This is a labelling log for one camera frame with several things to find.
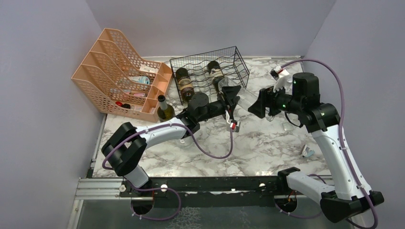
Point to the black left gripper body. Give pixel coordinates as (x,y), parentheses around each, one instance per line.
(216,109)

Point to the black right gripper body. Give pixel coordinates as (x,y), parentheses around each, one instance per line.
(279,100)

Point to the dark green wine bottle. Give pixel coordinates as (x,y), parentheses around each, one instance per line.
(216,75)

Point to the green labelled wine bottle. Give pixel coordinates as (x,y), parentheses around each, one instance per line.
(185,84)

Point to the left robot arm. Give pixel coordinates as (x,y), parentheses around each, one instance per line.
(124,149)

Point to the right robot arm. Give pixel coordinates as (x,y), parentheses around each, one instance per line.
(351,194)

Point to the clear round glass bottle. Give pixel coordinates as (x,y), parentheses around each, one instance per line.
(185,142)

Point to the green bottle silver foil neck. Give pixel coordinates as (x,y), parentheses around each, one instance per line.
(165,111)

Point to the small blue white object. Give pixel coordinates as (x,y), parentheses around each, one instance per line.
(306,151)

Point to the pink tube item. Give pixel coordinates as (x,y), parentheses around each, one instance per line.
(127,93)

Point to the red and black small items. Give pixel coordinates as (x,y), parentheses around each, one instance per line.
(123,105)

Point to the peach plastic file organizer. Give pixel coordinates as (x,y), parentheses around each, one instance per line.
(112,65)

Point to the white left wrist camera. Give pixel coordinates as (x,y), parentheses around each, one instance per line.
(233,125)

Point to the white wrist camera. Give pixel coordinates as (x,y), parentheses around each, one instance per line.
(233,125)
(283,78)

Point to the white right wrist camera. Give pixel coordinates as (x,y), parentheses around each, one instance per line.
(283,78)

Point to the black wire wine rack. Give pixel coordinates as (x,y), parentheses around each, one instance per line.
(193,71)

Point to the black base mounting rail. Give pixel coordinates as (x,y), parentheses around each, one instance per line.
(210,192)

